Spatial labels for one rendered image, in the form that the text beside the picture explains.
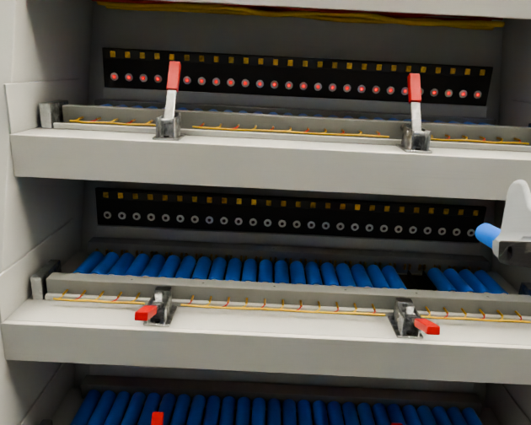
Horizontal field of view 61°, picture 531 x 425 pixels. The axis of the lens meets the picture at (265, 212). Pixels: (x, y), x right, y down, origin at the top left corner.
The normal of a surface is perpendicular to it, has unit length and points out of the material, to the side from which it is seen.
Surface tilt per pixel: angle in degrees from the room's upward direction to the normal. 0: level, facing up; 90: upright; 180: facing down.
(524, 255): 89
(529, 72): 90
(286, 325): 18
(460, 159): 108
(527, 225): 89
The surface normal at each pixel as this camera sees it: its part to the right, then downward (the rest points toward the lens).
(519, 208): -1.00, -0.06
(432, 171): -0.01, 0.31
